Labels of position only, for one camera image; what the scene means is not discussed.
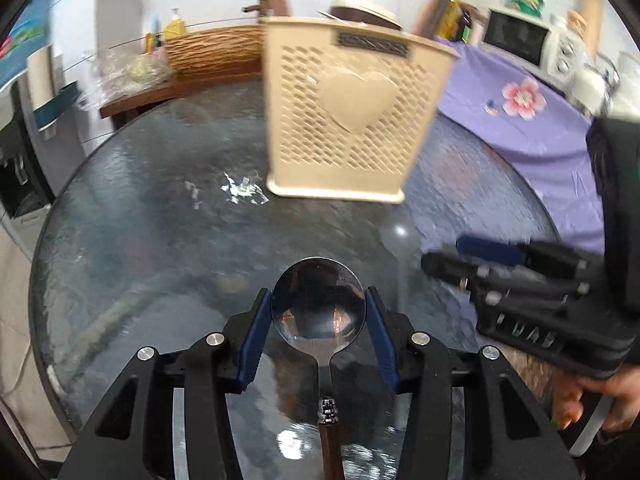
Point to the white kettle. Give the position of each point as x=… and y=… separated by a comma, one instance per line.
x=590, y=87

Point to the orange-lidded jar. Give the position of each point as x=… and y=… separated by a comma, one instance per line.
x=576, y=21

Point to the wooden counter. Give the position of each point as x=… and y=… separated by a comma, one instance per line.
x=165, y=92

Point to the purple floral cloth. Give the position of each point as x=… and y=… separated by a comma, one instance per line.
x=520, y=150

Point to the clear plastic bag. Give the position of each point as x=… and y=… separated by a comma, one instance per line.
x=125, y=75

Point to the white microwave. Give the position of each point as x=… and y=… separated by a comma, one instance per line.
x=520, y=37

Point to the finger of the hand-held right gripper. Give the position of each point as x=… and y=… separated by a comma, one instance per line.
x=490, y=250
x=460, y=270

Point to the bronze faucet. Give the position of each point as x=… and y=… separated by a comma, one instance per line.
x=260, y=5

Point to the white lidded pot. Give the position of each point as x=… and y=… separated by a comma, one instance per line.
x=365, y=12

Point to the yellow canister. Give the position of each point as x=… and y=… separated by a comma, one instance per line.
x=452, y=5

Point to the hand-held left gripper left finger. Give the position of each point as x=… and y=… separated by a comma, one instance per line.
x=252, y=340

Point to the water dispenser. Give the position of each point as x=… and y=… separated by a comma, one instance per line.
x=17, y=160

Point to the teal wall holder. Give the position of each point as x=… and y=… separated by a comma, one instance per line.
x=57, y=102

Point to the blue water bottle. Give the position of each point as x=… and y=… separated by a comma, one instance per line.
x=25, y=35

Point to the wood-pattern wash basin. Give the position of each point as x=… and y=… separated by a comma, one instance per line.
x=215, y=50

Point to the yellow soap bottle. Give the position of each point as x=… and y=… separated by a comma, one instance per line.
x=175, y=25

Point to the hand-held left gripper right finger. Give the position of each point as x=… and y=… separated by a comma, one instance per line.
x=382, y=340

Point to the beige perforated utensil holder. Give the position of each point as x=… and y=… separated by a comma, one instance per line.
x=300, y=125

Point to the person's right hand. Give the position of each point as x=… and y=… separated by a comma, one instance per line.
x=567, y=402

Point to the yellow brush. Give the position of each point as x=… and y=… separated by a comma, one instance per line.
x=150, y=42

